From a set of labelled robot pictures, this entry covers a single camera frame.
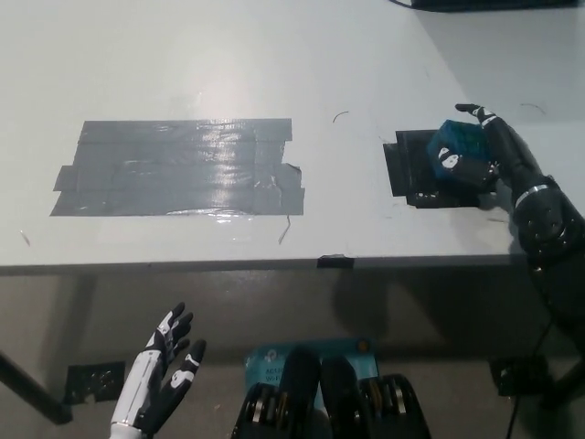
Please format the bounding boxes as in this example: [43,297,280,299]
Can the robot right hand black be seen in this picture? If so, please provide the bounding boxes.
[435,102,549,198]

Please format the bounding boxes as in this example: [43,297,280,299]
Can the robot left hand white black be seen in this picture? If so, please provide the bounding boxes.
[111,301,207,432]

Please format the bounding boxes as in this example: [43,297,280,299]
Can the blue Rubik's cube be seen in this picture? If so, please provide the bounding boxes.
[426,118,495,187]

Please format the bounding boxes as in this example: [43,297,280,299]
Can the black tape square patch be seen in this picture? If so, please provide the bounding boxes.
[382,129,500,211]

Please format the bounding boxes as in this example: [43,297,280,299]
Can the black table leg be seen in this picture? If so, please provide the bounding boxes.
[0,350,75,425]

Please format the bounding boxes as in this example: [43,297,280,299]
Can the blue box under table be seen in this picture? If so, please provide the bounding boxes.
[243,337,379,390]

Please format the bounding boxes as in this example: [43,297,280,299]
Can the black flat device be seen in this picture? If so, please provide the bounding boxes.
[409,0,580,10]

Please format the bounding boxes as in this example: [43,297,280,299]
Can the small black tape strip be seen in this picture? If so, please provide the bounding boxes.
[315,252,356,270]

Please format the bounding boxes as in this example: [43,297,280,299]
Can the black hanging cable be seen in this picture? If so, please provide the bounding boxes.
[507,315,554,439]

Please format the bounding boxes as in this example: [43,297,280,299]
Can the grey duct tape patch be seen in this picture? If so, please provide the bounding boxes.
[48,118,306,218]

